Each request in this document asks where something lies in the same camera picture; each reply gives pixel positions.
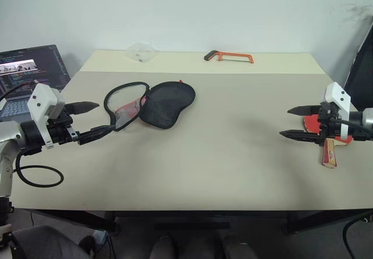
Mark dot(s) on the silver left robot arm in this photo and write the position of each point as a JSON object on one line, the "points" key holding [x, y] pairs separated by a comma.
{"points": [[8, 133]]}

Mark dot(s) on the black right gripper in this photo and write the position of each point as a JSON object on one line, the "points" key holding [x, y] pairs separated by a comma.
{"points": [[327, 122]]}

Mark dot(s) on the dark rounded shape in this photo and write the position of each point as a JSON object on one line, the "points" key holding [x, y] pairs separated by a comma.
{"points": [[240, 251], [161, 248]]}

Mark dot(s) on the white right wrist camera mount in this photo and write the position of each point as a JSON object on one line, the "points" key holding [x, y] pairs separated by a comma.
{"points": [[338, 95]]}

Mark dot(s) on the orange hacksaw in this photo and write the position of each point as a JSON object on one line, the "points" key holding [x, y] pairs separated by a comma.
{"points": [[223, 55]]}

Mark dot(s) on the large grey rounded shape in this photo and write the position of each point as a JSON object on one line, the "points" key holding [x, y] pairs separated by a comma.
{"points": [[43, 243]]}

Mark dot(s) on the black table frame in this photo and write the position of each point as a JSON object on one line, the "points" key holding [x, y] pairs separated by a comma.
{"points": [[87, 219]]}

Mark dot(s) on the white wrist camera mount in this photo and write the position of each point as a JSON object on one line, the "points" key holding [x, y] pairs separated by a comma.
{"points": [[40, 101], [338, 95]]}

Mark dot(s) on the black flat panel screen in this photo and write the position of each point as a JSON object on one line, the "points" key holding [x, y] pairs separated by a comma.
{"points": [[362, 75]]}

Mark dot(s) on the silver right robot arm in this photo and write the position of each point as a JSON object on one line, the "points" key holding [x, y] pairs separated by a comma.
{"points": [[367, 119]]}

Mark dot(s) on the clear plastic bag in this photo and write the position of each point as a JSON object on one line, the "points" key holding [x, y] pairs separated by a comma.
{"points": [[141, 52]]}

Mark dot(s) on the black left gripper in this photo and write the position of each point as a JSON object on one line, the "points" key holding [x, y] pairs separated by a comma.
{"points": [[62, 129]]}

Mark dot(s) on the black mesh zipper pouch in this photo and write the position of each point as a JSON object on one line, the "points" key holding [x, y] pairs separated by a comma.
{"points": [[166, 104]]}

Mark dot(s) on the open laptop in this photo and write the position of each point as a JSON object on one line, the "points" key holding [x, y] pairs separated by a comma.
{"points": [[43, 63]]}

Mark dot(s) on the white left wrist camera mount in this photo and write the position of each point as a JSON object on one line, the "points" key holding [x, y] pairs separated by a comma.
{"points": [[40, 101]]}

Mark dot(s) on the red ping pong paddle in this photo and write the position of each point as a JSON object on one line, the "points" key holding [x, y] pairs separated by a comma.
{"points": [[330, 155]]}

